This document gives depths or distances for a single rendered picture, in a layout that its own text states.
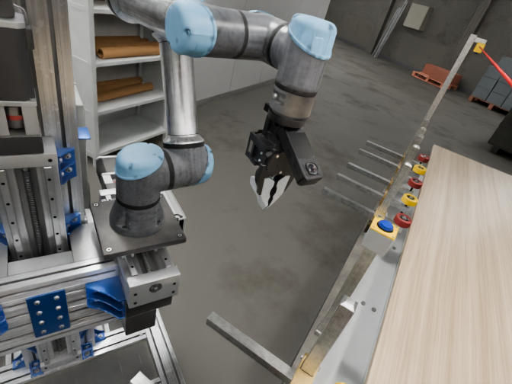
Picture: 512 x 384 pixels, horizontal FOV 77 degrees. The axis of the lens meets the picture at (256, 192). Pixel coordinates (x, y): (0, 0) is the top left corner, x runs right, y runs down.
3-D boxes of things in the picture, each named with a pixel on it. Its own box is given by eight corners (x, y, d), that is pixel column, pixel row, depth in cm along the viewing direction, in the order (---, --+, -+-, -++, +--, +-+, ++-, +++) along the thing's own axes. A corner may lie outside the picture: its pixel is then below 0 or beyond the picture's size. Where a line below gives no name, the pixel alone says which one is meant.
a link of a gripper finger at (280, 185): (264, 193, 74) (274, 158, 69) (278, 209, 70) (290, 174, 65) (252, 195, 72) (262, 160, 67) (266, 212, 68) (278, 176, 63)
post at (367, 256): (313, 334, 117) (365, 244, 92) (318, 324, 121) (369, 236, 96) (324, 340, 115) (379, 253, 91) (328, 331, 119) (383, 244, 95)
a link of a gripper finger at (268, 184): (252, 195, 72) (262, 160, 67) (266, 212, 68) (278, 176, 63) (240, 197, 70) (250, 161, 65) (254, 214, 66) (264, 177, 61)
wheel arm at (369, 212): (321, 194, 174) (323, 187, 172) (322, 192, 177) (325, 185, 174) (399, 234, 160) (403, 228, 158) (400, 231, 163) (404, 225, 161)
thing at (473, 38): (401, 160, 274) (471, 33, 219) (402, 157, 281) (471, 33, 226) (414, 166, 270) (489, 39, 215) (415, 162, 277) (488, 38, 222)
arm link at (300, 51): (312, 14, 55) (351, 28, 50) (293, 79, 61) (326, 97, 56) (279, 8, 50) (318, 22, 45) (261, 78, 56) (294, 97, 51)
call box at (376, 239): (358, 247, 92) (370, 226, 88) (364, 235, 97) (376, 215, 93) (382, 259, 90) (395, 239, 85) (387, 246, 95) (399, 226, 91)
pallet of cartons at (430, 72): (456, 90, 1108) (464, 76, 1082) (442, 88, 1061) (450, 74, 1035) (424, 76, 1193) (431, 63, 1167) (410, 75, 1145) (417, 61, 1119)
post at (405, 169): (362, 238, 176) (404, 162, 149) (364, 234, 178) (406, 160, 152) (368, 241, 175) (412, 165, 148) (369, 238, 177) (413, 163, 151)
